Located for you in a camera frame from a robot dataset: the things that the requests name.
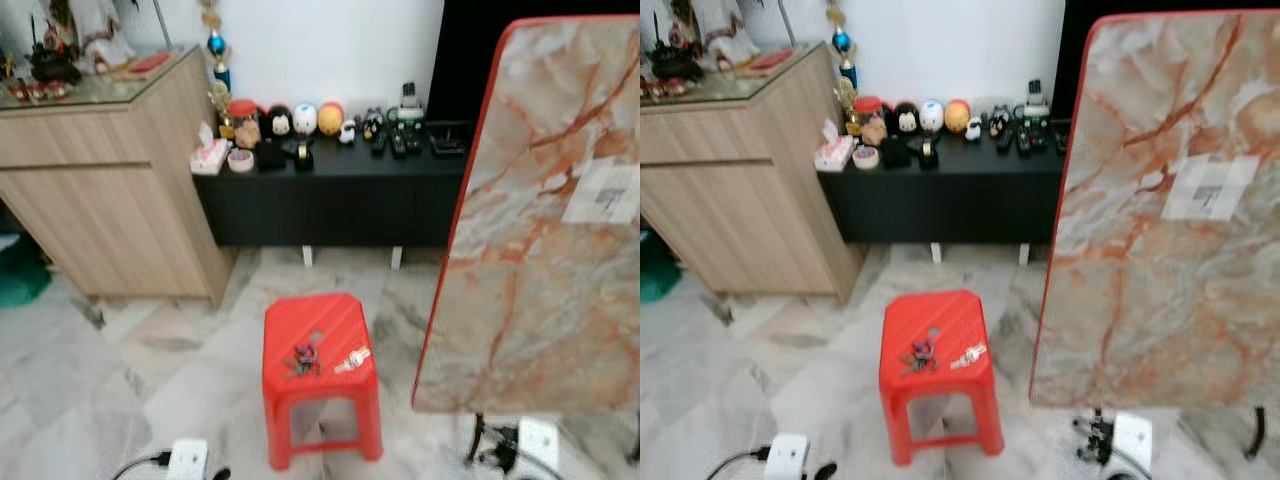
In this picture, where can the black incense holder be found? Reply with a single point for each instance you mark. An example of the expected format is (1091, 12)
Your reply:
(52, 65)
(675, 62)

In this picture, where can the red plastic stool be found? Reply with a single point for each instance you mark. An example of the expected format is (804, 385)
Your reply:
(935, 320)
(320, 325)

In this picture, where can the orange round figurine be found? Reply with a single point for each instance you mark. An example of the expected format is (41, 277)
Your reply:
(330, 118)
(957, 115)

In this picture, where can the small black figurine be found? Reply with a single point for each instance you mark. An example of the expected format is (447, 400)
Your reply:
(372, 123)
(999, 120)

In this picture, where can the small white figurine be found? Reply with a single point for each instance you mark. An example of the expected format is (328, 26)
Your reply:
(347, 132)
(973, 129)

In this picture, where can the pink tissue box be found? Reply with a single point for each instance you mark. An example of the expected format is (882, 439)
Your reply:
(209, 157)
(834, 153)

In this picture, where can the marble pattern folding table top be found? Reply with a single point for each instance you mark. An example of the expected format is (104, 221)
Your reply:
(1150, 300)
(540, 300)

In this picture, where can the black tape dispenser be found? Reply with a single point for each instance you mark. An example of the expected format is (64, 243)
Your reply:
(929, 152)
(303, 155)

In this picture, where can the black low tv bench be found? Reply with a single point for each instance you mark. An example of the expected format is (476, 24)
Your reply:
(950, 200)
(330, 205)

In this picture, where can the white power adapter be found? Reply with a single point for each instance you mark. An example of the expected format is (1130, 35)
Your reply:
(187, 460)
(787, 457)

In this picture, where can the white label sticker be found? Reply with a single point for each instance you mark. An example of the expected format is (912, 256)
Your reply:
(1210, 188)
(600, 195)

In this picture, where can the white robed statue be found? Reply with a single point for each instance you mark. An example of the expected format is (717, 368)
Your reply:
(722, 30)
(100, 35)

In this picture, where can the black tray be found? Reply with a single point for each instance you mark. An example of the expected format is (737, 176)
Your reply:
(450, 140)
(1061, 136)

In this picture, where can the keys with white tag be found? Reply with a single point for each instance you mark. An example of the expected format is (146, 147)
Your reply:
(969, 355)
(352, 360)

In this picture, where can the black and white round figurine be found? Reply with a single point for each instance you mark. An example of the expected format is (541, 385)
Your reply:
(279, 122)
(906, 119)

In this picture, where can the white egg figurine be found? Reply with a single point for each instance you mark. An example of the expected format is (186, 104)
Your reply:
(305, 118)
(931, 115)

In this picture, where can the light wooden cabinet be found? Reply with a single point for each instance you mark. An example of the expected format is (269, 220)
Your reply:
(740, 200)
(110, 200)

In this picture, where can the gold and blue trophy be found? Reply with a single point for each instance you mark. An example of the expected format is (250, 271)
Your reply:
(217, 45)
(843, 42)

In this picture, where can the black pouch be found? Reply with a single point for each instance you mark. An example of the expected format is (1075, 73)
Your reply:
(270, 156)
(896, 153)

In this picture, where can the keys with dark red charm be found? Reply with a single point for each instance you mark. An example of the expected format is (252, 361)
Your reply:
(304, 359)
(920, 355)

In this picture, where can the green plastic bag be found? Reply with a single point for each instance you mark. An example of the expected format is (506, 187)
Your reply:
(655, 268)
(20, 270)

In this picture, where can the white box under table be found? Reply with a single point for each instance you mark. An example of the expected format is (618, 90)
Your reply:
(1133, 440)
(540, 445)

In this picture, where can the red lid jar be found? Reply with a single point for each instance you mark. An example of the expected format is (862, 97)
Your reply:
(244, 110)
(869, 107)

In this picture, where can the red tray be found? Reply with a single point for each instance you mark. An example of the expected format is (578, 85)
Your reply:
(772, 60)
(148, 63)

